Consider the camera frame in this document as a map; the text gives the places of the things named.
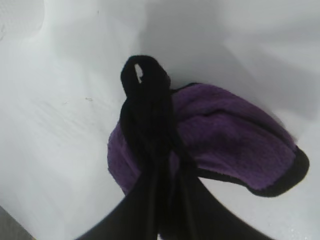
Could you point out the purple and black cloth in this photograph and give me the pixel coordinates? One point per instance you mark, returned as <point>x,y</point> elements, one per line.
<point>225,130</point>

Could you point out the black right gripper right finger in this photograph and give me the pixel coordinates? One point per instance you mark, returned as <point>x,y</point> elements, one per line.
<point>187,212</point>

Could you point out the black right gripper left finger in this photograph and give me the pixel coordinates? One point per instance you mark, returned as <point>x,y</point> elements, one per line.
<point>135,212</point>

